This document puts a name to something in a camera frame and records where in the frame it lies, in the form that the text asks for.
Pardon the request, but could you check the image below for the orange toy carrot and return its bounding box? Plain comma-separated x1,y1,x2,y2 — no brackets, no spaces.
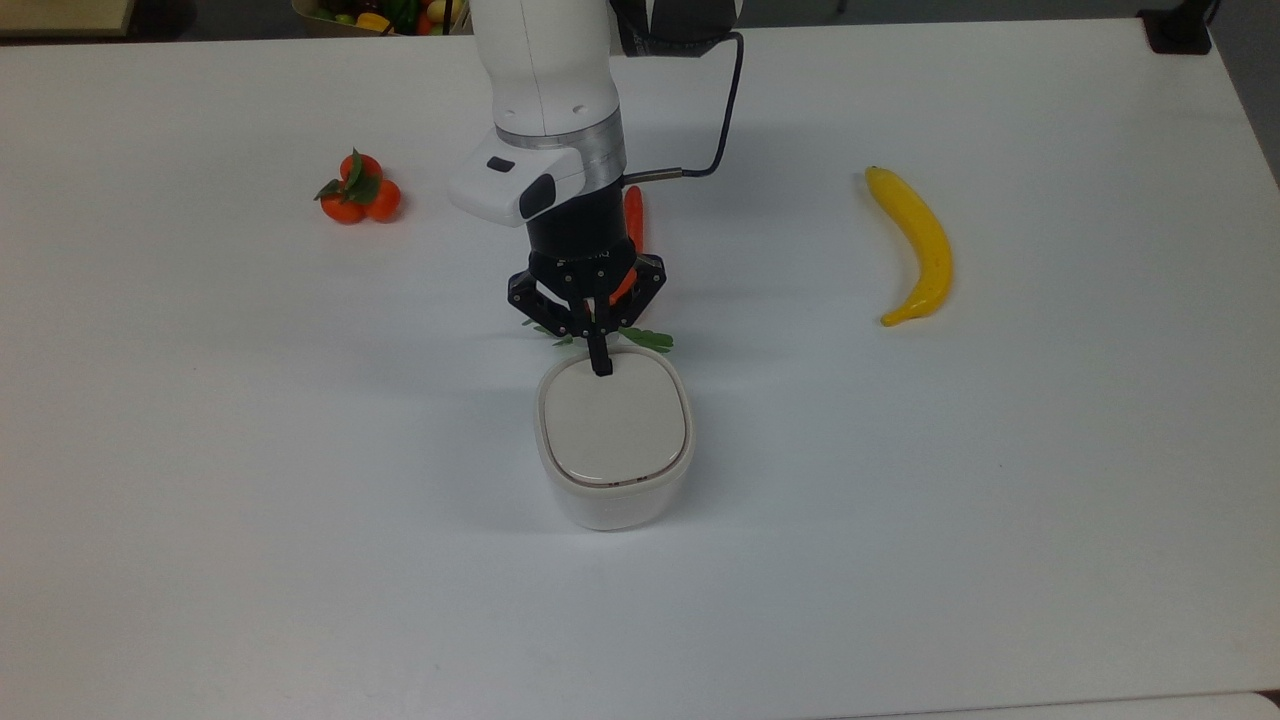
520,185,675,354

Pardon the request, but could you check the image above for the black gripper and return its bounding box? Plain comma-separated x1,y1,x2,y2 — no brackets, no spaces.
507,185,668,378

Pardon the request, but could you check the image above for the yellow toy banana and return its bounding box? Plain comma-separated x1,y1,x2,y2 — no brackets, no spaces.
865,166,954,328

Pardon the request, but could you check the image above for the orange toy tangerine cluster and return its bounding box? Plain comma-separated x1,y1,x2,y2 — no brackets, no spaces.
314,149,403,225

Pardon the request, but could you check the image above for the beige bin lid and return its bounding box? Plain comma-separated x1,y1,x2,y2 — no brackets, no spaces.
541,350,689,488

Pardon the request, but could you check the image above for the wooden board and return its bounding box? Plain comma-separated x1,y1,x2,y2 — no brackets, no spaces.
0,0,137,39

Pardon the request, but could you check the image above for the black stand base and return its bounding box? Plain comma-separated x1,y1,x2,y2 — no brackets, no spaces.
1138,0,1217,56

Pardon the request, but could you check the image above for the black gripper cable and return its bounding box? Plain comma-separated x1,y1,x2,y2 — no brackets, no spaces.
622,30,747,184

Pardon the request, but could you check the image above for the basket of toy fruit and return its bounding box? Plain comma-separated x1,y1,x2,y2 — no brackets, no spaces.
292,0,471,37

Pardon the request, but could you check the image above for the beige garbage bin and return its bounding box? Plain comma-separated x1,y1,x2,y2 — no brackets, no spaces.
534,345,697,532

